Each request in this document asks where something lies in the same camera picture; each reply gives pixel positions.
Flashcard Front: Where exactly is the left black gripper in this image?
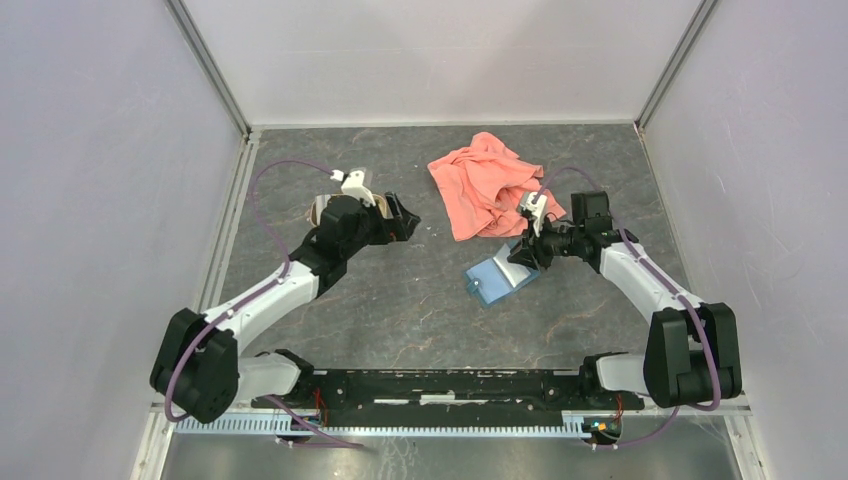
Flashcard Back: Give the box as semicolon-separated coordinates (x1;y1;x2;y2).
342;191;420;259

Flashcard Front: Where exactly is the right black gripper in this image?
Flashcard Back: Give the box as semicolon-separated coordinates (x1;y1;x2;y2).
506;213;583;271

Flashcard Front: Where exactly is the blue card holder wallet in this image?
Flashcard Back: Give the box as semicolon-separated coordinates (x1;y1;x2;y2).
464;242;540;308

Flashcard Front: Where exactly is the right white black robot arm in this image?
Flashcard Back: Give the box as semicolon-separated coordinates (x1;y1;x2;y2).
508;191;743;410

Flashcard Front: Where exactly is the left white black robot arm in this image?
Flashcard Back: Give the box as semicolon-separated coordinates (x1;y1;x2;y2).
149;192;421;424

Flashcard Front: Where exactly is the grey card stack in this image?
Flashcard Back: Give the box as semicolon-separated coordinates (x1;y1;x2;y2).
312;194;333;225

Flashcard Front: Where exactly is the beige oval tray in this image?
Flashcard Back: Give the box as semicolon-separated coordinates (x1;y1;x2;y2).
308;194;390;227

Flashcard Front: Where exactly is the pink crumpled cloth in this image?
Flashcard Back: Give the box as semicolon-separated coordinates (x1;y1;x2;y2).
427;132;544;242

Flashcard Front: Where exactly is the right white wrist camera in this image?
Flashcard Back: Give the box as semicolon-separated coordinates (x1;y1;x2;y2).
517;192;548;237

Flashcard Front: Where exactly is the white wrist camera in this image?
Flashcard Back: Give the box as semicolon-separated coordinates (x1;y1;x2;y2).
517;192;548;237
330;168;376;207

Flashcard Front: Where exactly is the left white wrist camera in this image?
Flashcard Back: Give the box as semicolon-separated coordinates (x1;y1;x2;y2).
330;168;376;207

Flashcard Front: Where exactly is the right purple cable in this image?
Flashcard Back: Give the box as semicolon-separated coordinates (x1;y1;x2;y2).
533;166;723;452

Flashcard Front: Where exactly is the purple cable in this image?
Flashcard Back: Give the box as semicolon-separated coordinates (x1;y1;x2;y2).
163;159;366;452
533;166;723;452

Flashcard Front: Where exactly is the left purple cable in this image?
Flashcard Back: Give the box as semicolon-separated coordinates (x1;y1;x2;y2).
163;159;366;452

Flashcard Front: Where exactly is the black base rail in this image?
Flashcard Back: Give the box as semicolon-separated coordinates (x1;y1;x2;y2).
236;368;645;427

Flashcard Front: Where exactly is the white slotted cable duct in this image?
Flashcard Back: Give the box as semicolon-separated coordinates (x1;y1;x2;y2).
174;411;618;440

